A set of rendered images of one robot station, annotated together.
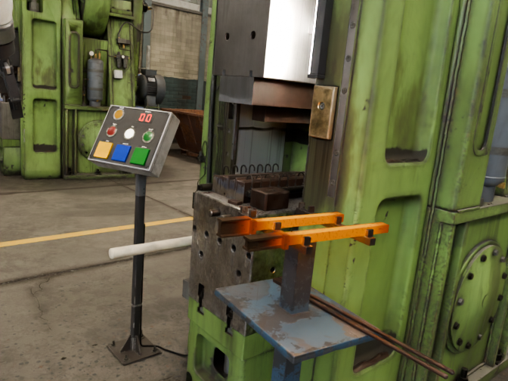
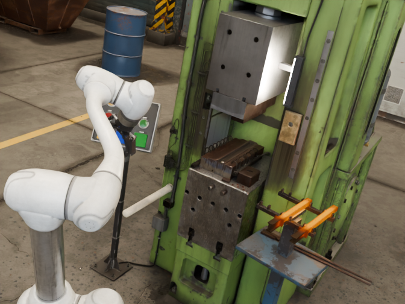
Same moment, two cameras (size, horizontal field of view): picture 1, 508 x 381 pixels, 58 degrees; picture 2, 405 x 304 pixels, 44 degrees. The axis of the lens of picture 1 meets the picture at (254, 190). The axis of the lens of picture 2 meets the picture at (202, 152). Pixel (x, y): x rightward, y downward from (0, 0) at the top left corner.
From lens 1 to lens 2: 152 cm
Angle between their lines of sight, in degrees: 24
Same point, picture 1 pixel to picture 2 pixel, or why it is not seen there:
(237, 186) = (225, 167)
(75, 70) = not seen: outside the picture
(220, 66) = (214, 85)
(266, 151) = (222, 125)
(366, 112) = (320, 134)
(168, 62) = not seen: outside the picture
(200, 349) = (183, 266)
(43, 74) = not seen: outside the picture
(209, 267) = (200, 219)
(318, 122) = (287, 134)
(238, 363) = (223, 276)
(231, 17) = (228, 55)
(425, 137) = (338, 130)
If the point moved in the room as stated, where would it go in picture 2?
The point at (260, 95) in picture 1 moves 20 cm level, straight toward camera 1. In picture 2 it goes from (247, 112) to (263, 127)
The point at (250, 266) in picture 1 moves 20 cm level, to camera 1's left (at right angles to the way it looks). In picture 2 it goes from (240, 222) to (206, 223)
